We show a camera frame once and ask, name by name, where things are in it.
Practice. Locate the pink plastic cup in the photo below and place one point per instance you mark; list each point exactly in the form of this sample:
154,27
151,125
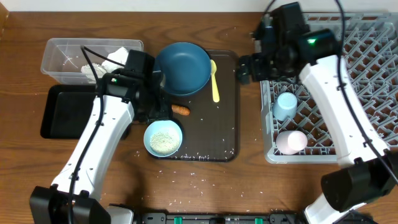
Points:
291,142

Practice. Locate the black waste tray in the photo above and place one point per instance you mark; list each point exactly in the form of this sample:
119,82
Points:
67,111

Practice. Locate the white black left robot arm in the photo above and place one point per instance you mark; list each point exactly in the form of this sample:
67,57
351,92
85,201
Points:
74,195

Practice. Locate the grey dishwasher rack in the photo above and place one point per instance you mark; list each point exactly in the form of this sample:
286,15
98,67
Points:
371,59

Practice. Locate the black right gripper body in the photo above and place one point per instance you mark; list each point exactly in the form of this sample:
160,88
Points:
245,69

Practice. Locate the dark blue plate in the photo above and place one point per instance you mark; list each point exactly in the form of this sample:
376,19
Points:
185,68

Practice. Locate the small light blue cup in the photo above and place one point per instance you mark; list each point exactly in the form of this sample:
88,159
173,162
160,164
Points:
285,106

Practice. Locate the yellow plastic spoon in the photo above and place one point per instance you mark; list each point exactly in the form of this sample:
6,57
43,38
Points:
215,92

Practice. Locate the black rail at table edge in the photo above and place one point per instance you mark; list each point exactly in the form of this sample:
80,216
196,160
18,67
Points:
199,218

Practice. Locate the orange carrot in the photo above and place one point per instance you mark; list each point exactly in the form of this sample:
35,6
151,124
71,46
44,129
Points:
184,111

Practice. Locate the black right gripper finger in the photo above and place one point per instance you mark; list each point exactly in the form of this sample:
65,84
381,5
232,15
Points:
243,77
245,62

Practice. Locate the clear plastic waste bin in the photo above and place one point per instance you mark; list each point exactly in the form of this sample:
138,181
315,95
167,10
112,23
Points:
63,57

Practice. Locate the light blue rice bowl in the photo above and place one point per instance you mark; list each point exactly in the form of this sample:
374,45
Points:
167,125

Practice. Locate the pile of white rice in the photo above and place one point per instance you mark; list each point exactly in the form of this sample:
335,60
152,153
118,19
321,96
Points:
164,142

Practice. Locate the white paper napkin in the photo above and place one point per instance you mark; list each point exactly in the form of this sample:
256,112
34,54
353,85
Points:
119,56

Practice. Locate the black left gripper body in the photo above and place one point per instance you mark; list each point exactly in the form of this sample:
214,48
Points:
160,109

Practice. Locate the grey paper ball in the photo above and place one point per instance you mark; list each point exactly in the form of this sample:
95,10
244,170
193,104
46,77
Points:
87,71

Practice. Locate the dark brown serving tray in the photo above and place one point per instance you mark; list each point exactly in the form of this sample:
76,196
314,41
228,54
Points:
211,130

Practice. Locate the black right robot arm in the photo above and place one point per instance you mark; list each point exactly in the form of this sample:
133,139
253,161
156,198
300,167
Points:
368,170

